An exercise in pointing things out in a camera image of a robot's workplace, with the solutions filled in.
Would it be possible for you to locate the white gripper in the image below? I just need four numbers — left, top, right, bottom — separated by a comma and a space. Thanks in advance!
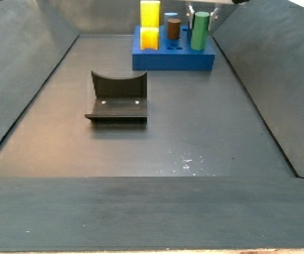
178, 0, 250, 29

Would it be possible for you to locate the green hexagon prism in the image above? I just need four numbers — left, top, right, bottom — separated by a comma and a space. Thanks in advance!
191, 12, 210, 51

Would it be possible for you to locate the blue foam peg board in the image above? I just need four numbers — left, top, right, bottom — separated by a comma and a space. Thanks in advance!
131, 26, 216, 70

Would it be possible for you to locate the brown cylinder peg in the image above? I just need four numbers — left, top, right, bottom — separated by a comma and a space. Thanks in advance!
167, 18, 181, 40

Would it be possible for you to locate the light blue cylinder peg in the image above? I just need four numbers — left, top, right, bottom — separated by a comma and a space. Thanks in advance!
163, 12, 178, 26

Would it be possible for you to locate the yellow arch block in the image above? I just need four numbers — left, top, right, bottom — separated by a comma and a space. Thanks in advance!
141, 0, 161, 50

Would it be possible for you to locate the black curved cradle stand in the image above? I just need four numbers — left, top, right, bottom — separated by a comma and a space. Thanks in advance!
84, 72, 147, 121

